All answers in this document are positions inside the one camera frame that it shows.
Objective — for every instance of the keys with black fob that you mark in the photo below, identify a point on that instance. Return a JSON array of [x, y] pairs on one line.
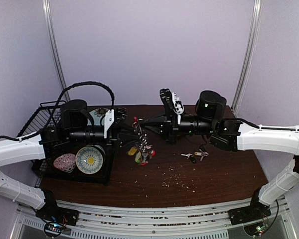
[[190, 157]]

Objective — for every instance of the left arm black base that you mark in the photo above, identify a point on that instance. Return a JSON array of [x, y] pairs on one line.
[[55, 218]]

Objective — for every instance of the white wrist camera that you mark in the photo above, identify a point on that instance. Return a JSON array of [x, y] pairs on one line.
[[171, 102], [113, 120]]

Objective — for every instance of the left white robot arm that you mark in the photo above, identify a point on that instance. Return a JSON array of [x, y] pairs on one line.
[[19, 149]]

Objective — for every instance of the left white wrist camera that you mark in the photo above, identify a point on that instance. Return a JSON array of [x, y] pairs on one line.
[[113, 120]]

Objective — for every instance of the light blue flower plate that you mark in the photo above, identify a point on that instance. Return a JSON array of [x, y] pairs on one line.
[[98, 115]]

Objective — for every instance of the right aluminium frame post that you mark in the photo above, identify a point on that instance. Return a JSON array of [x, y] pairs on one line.
[[246, 66]]

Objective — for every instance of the keys with yellow tag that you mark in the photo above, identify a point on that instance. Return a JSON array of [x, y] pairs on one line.
[[202, 153]]

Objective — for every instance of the red patterned plate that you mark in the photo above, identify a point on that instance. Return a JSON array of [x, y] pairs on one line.
[[65, 163]]

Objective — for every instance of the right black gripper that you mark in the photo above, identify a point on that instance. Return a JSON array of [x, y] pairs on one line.
[[167, 128]]

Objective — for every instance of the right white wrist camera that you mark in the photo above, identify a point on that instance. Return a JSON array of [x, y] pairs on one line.
[[171, 102]]

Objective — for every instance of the left aluminium frame post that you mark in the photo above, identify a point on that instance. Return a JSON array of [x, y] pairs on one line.
[[53, 44]]

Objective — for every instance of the keyring bundle with coloured tags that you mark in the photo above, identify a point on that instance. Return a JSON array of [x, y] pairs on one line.
[[142, 150]]

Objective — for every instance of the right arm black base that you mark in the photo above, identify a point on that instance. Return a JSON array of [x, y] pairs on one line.
[[254, 211]]

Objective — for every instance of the black wire dish rack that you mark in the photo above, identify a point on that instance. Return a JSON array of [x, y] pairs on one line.
[[80, 144]]

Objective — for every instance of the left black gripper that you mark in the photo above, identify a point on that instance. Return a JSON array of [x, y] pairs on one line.
[[115, 136]]

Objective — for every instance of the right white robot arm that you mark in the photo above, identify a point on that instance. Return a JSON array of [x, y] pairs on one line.
[[230, 134]]

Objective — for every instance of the aluminium frame post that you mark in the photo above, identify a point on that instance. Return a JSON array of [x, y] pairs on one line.
[[53, 44], [246, 66]]

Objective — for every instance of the aluminium slotted front rail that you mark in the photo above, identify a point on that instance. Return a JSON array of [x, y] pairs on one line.
[[190, 222]]

